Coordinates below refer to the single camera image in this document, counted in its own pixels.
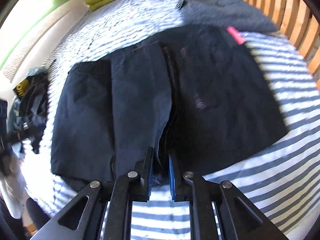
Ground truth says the black shorts red stitching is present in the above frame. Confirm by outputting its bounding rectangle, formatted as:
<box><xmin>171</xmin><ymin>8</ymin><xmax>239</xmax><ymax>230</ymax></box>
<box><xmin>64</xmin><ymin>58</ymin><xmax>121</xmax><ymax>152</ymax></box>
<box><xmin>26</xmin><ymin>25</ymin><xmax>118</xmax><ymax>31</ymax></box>
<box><xmin>51</xmin><ymin>25</ymin><xmax>288</xmax><ymax>190</ymax></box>

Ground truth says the white gloved left hand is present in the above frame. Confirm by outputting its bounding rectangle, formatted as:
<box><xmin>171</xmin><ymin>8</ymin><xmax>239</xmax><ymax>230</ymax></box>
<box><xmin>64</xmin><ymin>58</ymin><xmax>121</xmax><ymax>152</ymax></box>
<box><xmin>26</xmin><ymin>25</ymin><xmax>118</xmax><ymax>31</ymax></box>
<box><xmin>1</xmin><ymin>152</ymin><xmax>26</xmax><ymax>219</ymax></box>

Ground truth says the blue white striped bedspread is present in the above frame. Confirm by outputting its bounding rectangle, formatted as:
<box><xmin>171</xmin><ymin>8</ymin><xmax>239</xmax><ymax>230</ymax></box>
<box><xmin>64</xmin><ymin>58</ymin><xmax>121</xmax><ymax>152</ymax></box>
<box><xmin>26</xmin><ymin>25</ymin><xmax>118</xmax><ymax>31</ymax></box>
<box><xmin>17</xmin><ymin>0</ymin><xmax>320</xmax><ymax>240</ymax></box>

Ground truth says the black garment yellow print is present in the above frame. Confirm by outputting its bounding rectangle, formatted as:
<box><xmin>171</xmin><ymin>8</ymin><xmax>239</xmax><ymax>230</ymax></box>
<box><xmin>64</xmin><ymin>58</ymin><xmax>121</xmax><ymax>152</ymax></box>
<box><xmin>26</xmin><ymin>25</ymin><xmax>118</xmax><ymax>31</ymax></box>
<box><xmin>12</xmin><ymin>72</ymin><xmax>49</xmax><ymax>155</ymax></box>

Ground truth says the green world map poster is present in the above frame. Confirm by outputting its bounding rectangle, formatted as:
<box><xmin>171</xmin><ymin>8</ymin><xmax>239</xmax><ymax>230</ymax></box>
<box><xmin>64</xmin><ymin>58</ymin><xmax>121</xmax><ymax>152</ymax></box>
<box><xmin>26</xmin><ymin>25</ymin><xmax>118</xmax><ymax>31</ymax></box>
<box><xmin>1</xmin><ymin>0</ymin><xmax>70</xmax><ymax>66</ymax></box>

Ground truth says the grey folded buttoned garment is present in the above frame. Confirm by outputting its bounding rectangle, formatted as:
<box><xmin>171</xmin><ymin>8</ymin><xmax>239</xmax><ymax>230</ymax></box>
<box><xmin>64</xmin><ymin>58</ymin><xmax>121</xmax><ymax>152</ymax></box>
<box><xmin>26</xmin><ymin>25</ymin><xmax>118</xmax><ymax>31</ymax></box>
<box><xmin>176</xmin><ymin>0</ymin><xmax>278</xmax><ymax>33</ymax></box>

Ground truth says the wooden slatted bed rail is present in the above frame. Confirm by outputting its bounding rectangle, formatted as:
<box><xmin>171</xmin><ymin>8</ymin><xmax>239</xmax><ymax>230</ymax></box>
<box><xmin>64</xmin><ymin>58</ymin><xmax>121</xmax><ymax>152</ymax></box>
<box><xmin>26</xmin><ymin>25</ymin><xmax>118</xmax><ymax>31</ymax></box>
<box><xmin>244</xmin><ymin>0</ymin><xmax>319</xmax><ymax>87</ymax></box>

